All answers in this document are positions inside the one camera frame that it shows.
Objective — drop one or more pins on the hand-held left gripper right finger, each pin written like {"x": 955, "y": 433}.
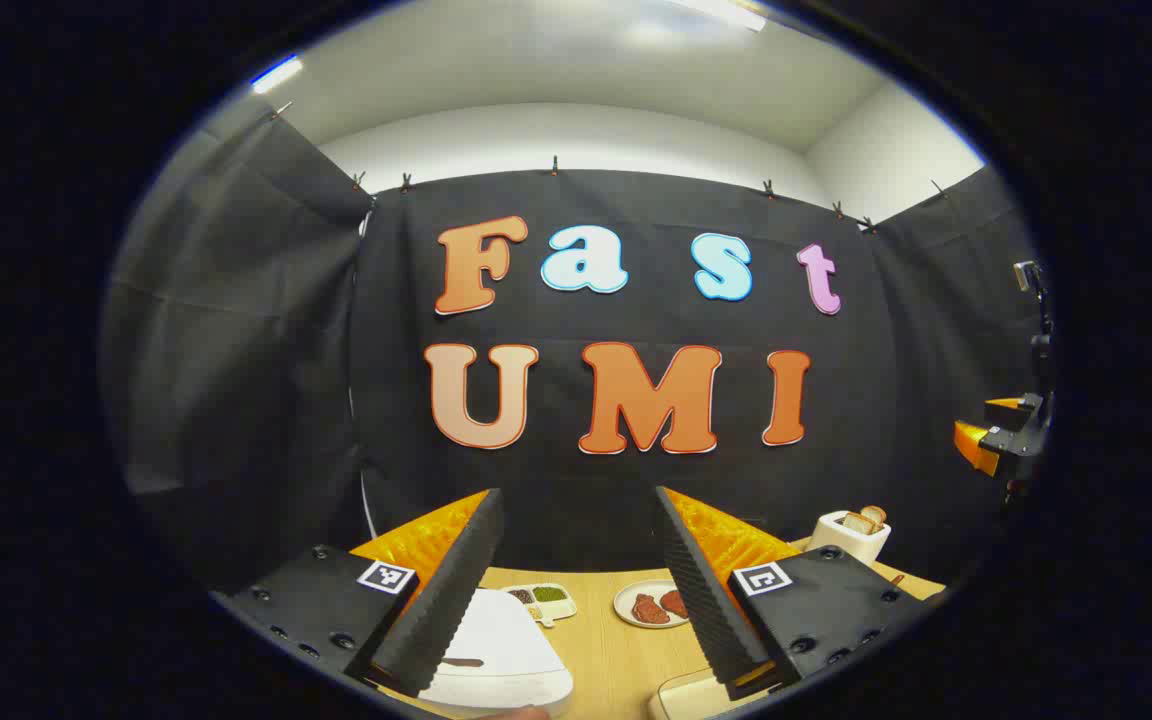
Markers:
{"x": 701, "y": 590}

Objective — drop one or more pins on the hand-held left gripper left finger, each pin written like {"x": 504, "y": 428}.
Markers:
{"x": 446, "y": 590}

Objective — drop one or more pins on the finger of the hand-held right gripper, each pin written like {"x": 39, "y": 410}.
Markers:
{"x": 1004, "y": 403}
{"x": 976, "y": 448}

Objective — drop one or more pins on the white rice cooker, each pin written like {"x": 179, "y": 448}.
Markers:
{"x": 501, "y": 640}

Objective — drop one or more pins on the tray of rice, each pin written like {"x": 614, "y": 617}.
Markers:
{"x": 686, "y": 695}

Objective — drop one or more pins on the red meat slice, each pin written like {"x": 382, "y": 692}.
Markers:
{"x": 649, "y": 608}
{"x": 676, "y": 602}

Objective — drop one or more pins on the white round plate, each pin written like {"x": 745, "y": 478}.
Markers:
{"x": 626, "y": 605}

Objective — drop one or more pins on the white divided condiment dish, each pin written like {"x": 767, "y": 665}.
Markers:
{"x": 546, "y": 598}

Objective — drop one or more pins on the toast bread slice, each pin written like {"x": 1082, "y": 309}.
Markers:
{"x": 857, "y": 522}
{"x": 874, "y": 514}

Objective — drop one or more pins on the white toaster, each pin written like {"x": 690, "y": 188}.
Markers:
{"x": 841, "y": 545}

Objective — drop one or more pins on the black backdrop cloth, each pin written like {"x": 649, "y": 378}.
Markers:
{"x": 236, "y": 350}

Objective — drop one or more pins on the ceiling light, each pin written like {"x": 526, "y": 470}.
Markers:
{"x": 276, "y": 75}

